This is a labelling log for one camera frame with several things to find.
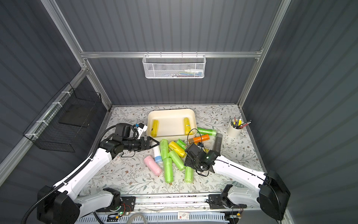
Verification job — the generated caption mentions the yellow trash bag roll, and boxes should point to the yellow trash bag roll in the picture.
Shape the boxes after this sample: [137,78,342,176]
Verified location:
[168,141,186,158]
[184,117,191,135]
[151,119,159,137]

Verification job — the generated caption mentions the light green trash bag roll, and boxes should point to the light green trash bag roll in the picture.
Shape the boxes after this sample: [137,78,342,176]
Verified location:
[168,151,185,171]
[159,139,169,160]
[163,157,173,183]
[184,167,194,183]

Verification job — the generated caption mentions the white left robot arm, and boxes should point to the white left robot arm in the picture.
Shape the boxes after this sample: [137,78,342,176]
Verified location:
[21,123,159,224]

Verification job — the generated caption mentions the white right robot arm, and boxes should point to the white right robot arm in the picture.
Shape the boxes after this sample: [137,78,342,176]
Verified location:
[184,144,291,221]

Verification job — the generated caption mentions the pink trash bag roll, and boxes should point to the pink trash bag roll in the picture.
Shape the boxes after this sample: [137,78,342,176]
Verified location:
[144,155,163,176]

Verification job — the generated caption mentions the white blue trash bag roll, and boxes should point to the white blue trash bag roll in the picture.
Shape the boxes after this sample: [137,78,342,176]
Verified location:
[153,146,163,164]

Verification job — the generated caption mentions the green labelled trash bag roll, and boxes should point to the green labelled trash bag roll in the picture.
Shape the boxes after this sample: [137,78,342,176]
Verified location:
[176,139,187,150]

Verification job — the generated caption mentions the orange trash bag roll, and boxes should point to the orange trash bag roll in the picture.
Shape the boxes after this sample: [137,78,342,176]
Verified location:
[188,134,210,144]

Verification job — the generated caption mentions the cream storage box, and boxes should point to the cream storage box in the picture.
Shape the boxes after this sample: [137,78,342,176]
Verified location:
[146,109,197,142]

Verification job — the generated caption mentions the grey trash bag roll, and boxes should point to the grey trash bag roll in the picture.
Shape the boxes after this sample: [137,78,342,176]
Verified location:
[212,133,223,155]

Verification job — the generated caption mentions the white pen cup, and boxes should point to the white pen cup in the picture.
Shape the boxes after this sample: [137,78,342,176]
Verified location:
[227,114,252,138]

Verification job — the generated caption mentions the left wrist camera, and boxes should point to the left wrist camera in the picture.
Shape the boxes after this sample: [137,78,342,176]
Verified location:
[135,123,148,139]

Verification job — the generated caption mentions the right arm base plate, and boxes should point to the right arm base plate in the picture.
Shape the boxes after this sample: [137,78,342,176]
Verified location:
[206,184,247,210]

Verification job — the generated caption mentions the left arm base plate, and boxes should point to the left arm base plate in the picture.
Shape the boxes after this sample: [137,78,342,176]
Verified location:
[96,197,137,212]

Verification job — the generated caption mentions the white wire wall basket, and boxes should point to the white wire wall basket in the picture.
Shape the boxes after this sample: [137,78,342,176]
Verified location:
[142,55,207,79]

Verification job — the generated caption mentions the black wire side basket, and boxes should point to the black wire side basket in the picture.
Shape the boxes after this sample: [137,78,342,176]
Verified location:
[23,85,102,153]

